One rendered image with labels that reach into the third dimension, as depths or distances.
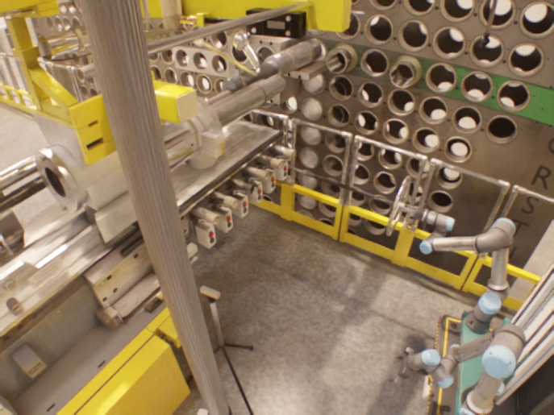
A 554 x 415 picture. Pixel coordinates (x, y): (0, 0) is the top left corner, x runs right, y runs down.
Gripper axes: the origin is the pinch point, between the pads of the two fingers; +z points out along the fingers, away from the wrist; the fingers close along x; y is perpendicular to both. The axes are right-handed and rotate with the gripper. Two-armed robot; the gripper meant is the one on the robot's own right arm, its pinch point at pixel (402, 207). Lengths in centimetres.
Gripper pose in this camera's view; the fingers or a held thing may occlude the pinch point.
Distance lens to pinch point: 226.4
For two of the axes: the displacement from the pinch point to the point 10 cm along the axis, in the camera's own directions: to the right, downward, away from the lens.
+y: 1.8, -9.1, -3.7
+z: -8.5, -3.4, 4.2
